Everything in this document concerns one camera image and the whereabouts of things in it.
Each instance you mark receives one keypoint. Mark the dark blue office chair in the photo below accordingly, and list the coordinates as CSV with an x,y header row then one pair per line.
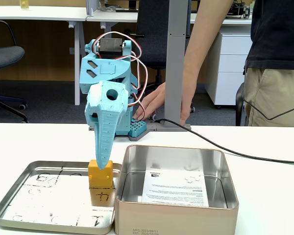
x,y
2,56

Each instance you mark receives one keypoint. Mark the yellow lego block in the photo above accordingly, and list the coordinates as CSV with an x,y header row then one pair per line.
x,y
100,177

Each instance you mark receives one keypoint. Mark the person's hand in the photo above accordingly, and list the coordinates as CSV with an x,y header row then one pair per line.
x,y
152,100

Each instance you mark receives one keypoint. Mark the metal tin lid with numbers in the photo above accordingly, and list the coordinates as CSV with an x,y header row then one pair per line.
x,y
39,195

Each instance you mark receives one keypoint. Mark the black office chair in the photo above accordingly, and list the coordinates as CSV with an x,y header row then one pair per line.
x,y
152,24

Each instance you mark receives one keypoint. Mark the grey desk leg column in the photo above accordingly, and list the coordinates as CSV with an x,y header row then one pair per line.
x,y
176,73

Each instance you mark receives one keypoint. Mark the white desk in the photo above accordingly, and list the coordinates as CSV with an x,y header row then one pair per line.
x,y
39,13
112,18

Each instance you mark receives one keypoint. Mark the white printed paper sheet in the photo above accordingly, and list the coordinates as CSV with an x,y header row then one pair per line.
x,y
174,188

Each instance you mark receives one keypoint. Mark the white drawer cabinet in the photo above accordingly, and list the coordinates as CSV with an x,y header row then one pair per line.
x,y
232,73

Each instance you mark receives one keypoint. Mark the yellow bottle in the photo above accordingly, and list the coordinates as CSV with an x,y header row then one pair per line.
x,y
24,4

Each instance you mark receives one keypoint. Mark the gold metal tin bin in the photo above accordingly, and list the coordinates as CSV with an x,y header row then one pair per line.
x,y
176,218

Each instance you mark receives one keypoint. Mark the person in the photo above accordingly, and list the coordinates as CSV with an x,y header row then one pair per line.
x,y
274,49

